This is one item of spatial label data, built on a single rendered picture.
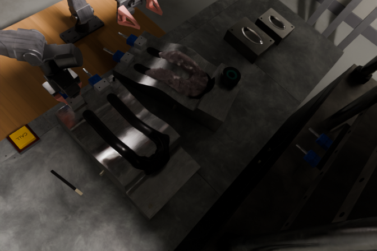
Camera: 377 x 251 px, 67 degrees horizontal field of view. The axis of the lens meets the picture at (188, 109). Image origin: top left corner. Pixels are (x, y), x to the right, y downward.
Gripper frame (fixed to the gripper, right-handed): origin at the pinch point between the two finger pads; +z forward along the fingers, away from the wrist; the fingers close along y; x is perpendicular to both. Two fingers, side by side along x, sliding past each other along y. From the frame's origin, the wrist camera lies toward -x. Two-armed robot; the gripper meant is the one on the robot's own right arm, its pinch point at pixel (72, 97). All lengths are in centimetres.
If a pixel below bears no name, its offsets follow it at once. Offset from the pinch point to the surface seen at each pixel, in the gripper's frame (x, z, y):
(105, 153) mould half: -18.6, 11.6, -4.4
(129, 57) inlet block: 7.3, 7.8, 28.8
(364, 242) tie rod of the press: -86, -25, 10
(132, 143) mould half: -22.9, 11.9, 4.3
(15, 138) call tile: 7.5, 6.6, -22.4
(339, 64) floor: -31, 136, 212
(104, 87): -0.6, 4.8, 11.4
